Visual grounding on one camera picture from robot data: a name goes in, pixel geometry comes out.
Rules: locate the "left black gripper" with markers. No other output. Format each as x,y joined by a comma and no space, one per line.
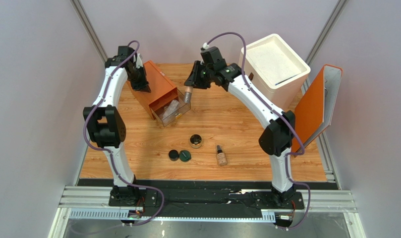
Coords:
143,85

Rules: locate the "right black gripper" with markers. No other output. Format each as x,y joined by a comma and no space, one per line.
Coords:
194,78

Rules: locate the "beige tube grey cap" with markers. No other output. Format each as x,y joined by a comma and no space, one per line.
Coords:
188,94

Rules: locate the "orange drawer box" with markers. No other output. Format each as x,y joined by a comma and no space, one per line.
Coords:
163,91

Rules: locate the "clear drawer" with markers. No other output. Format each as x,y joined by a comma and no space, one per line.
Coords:
159,106

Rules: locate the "small foundation bottle black cap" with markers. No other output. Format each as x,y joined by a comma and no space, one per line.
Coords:
221,157

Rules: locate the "clear blue-label bottle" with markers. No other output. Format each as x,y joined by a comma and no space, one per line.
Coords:
172,107

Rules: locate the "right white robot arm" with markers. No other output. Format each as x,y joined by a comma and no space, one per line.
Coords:
278,125

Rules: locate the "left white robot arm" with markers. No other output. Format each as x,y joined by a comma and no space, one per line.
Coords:
104,129

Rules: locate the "gold round jar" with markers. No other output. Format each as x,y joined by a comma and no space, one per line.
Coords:
195,141

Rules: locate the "black round compact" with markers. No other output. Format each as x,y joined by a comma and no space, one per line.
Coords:
173,155

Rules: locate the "dark green round compact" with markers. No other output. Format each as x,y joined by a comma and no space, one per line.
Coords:
185,155

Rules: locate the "white three-drawer cabinet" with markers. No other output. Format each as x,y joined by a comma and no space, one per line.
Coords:
278,71

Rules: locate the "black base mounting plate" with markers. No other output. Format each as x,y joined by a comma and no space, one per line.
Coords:
201,199

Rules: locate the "orange binder folder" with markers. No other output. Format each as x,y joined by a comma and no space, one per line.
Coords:
315,110

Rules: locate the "aluminium frame rail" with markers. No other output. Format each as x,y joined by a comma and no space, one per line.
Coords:
91,202

